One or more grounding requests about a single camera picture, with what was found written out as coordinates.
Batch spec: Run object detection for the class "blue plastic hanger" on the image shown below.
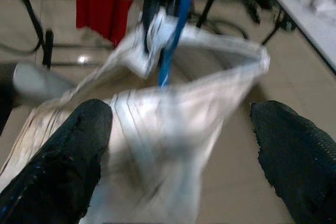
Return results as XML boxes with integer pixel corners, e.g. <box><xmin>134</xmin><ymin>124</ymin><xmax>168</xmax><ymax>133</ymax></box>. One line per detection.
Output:
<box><xmin>158</xmin><ymin>0</ymin><xmax>198</xmax><ymax>88</ymax></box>

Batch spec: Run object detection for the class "chrome and black clothes rack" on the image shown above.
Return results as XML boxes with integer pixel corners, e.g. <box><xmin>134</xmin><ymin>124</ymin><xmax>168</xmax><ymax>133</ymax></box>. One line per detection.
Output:
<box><xmin>10</xmin><ymin>0</ymin><xmax>116</xmax><ymax>70</ymax></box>

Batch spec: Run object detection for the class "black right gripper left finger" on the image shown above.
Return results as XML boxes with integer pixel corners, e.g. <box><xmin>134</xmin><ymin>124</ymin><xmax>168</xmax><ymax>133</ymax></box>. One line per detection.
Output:
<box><xmin>0</xmin><ymin>99</ymin><xmax>113</xmax><ymax>224</ymax></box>

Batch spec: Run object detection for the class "white table with black legs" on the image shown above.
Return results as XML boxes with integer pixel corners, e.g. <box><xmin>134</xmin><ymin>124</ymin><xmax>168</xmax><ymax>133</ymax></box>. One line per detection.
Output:
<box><xmin>196</xmin><ymin>0</ymin><xmax>336</xmax><ymax>75</ymax></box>

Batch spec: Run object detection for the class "white striped shirt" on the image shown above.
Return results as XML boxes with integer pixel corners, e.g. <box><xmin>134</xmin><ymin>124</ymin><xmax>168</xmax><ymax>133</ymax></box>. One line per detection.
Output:
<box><xmin>0</xmin><ymin>23</ymin><xmax>271</xmax><ymax>224</ymax></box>

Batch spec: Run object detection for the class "red Guess T-shirt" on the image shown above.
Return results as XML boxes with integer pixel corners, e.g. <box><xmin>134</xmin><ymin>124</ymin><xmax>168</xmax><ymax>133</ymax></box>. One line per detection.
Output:
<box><xmin>75</xmin><ymin>0</ymin><xmax>142</xmax><ymax>45</ymax></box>

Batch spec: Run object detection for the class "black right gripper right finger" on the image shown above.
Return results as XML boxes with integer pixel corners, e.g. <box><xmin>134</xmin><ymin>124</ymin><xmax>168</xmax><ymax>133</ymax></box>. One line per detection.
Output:
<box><xmin>250</xmin><ymin>100</ymin><xmax>336</xmax><ymax>224</ymax></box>

